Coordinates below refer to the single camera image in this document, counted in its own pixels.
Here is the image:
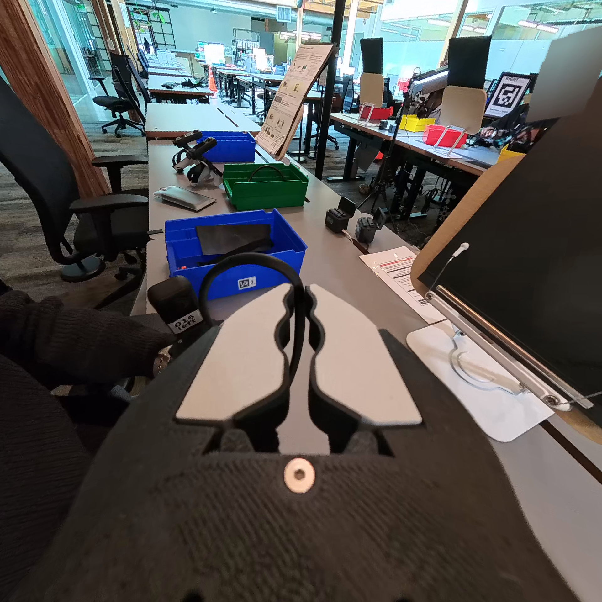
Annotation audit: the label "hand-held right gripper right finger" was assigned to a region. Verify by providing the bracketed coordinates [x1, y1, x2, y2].
[309, 284, 423, 430]

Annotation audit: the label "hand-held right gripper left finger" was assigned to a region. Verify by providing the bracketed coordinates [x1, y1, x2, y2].
[176, 285, 292, 427]

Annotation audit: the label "black cable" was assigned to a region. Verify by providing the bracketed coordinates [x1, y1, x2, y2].
[197, 251, 307, 386]

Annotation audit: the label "person's left forearm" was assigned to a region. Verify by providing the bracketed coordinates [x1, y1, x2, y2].
[0, 290, 179, 602]

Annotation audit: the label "blue bin with sticker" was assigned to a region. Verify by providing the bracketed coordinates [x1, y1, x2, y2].
[165, 209, 308, 302]

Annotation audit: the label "black flat sheet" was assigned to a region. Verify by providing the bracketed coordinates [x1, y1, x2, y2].
[196, 223, 274, 257]

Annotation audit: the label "printed paper sheets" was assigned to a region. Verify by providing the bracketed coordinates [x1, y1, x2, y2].
[359, 246, 448, 326]

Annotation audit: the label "white stand base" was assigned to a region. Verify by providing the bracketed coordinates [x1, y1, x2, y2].
[406, 320, 557, 444]

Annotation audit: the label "grey flat pouch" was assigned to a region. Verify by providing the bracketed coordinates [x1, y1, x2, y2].
[155, 186, 218, 213]

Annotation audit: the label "black device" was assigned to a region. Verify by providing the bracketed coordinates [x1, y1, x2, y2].
[355, 208, 387, 246]
[326, 197, 357, 234]

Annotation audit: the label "green storage bin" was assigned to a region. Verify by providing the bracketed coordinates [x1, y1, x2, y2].
[222, 162, 310, 211]

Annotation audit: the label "plain blue bin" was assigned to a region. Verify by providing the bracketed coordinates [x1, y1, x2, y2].
[193, 130, 257, 166]

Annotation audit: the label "black office chair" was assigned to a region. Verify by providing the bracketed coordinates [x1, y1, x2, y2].
[0, 80, 151, 285]

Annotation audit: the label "brown cardboard board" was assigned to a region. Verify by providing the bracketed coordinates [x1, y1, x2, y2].
[255, 43, 337, 161]

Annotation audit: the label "black metal pole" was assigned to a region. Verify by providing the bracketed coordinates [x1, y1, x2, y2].
[314, 0, 348, 180]

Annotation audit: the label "black white marker card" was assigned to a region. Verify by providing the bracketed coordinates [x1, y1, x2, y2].
[484, 72, 533, 121]

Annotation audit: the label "black handled tool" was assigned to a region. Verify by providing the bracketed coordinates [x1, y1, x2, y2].
[171, 130, 220, 185]

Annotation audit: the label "thick wooden post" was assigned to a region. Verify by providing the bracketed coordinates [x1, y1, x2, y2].
[0, 0, 110, 198]

